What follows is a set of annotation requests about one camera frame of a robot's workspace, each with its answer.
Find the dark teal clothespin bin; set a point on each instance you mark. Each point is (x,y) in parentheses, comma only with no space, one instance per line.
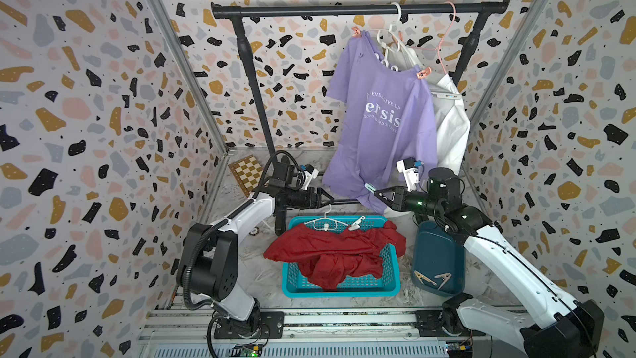
(438,264)

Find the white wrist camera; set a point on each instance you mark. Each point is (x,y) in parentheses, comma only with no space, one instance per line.
(410,169)
(309,173)

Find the aluminium corner profile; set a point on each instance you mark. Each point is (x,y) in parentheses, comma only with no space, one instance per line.
(517,43)
(173,43)

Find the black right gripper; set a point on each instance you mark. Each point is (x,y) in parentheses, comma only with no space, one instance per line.
(400,198)

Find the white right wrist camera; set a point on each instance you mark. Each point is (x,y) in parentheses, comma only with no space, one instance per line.
(410,169)

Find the red garment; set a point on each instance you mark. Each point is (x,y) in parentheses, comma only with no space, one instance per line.
(327,259)

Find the teal laundry basket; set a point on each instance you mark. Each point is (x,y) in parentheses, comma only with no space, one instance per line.
(296,285)

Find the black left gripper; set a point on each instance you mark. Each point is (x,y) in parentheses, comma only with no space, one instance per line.
(317,200)

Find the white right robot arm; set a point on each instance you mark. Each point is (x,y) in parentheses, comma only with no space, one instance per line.
(555,323)

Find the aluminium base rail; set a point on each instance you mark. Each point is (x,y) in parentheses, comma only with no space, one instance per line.
(315,332)

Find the aluminium corner profile right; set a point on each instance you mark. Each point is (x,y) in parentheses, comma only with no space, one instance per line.
(517,43)

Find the white printed t-shirt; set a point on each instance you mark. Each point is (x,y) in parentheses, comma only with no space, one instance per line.
(452,122)

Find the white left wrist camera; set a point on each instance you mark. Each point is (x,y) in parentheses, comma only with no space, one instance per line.
(309,173)

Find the dark grey clothes rack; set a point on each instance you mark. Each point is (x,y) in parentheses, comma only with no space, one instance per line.
(237,14)

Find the aluminium corner profile left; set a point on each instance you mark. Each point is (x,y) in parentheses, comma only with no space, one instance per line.
(173,43)

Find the white plastic hangers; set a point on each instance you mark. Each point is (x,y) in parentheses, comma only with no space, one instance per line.
(395,54)

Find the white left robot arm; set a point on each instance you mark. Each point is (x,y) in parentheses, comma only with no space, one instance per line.
(208,268)

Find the wooden chessboard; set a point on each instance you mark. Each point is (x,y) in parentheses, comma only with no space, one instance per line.
(247,173)

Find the purple garment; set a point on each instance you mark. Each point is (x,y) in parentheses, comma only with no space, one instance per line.
(389,117)

